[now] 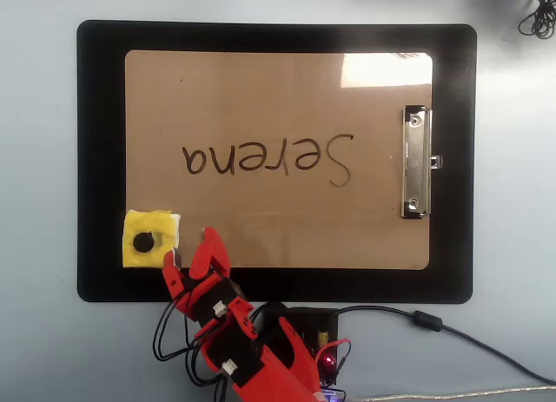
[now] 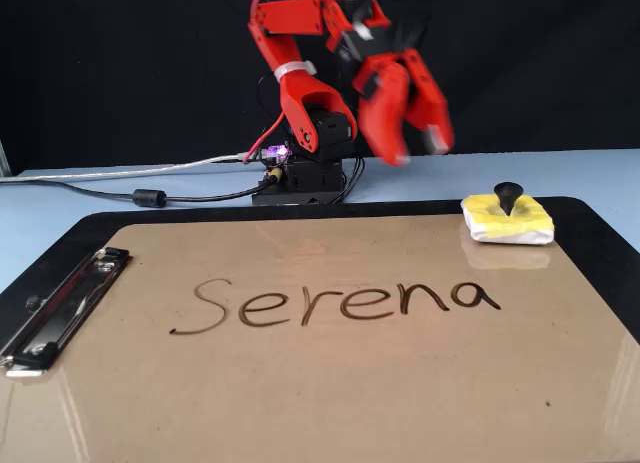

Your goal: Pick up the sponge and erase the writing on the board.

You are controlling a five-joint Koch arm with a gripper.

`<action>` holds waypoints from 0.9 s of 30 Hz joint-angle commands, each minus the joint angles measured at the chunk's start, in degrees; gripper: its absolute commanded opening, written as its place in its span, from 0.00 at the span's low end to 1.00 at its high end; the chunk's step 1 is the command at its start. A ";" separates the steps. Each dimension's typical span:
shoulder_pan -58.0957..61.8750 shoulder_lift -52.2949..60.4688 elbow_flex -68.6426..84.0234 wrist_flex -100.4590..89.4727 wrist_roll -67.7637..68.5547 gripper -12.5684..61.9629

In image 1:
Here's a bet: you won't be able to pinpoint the yellow sponge with black hole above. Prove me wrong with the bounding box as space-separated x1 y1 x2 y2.
122 208 182 269

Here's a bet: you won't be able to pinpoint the brown clipboard board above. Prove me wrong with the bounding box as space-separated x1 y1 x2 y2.
124 49 434 272

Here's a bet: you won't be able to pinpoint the coiled thin black cable bundle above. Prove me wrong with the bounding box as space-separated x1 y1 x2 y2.
518 0 556 40

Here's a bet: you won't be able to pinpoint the red wire at base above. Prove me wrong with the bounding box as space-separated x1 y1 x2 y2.
314 339 352 373

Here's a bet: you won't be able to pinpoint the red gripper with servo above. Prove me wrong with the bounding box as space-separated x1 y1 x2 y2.
161 227 235 306

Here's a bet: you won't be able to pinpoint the black rectangular mat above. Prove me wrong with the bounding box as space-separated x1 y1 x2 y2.
76 19 478 304

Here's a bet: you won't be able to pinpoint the black robot arm wires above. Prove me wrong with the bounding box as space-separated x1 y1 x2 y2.
151 288 234 402

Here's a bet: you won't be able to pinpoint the black robot base with electronics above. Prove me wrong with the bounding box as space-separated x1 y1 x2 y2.
260 304 348 402

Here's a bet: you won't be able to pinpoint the black power cable with ferrite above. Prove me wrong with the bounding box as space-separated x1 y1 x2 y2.
332 305 556 386

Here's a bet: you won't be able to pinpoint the silver braided USB cable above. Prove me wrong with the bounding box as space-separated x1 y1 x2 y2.
347 386 556 402

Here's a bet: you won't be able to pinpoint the silver metal clipboard clip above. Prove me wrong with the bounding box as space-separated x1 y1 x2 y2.
400 105 444 220

